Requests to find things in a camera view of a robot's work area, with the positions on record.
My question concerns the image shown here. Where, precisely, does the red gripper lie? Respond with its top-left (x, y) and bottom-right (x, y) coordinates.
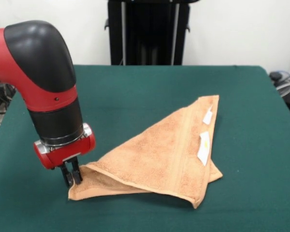
top-left (33, 124), bottom-right (97, 189)

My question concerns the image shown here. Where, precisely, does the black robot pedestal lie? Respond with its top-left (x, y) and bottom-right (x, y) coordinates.
top-left (104, 0), bottom-right (191, 66)

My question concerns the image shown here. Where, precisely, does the dark green table cloth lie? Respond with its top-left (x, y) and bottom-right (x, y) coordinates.
top-left (0, 64), bottom-right (290, 232)

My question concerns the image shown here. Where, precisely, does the peach terry towel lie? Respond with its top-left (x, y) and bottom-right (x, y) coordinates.
top-left (68, 95), bottom-right (224, 209)

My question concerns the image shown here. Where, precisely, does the black power adapter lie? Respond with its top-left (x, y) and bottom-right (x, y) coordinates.
top-left (269, 72), bottom-right (284, 81)

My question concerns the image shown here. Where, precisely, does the grey cable loop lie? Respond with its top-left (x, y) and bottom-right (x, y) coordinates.
top-left (272, 70), bottom-right (290, 98)

